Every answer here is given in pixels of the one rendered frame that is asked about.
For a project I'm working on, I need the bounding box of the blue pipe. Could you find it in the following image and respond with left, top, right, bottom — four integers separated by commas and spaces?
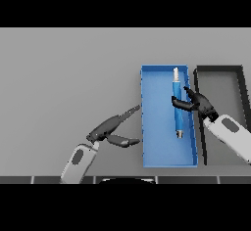
172, 67, 185, 139

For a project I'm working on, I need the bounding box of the blue bin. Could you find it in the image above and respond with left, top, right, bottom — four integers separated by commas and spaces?
139, 64, 199, 169

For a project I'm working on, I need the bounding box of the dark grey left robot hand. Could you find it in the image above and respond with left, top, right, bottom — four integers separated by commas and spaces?
85, 104, 142, 149

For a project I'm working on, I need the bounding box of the dark grey bin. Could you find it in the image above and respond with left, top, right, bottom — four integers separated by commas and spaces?
193, 65, 251, 166

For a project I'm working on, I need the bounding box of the dark strip with pale lines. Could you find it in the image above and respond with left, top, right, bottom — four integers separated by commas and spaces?
0, 175, 251, 185

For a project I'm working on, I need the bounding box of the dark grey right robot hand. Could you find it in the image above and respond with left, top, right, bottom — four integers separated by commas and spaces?
171, 85, 220, 123

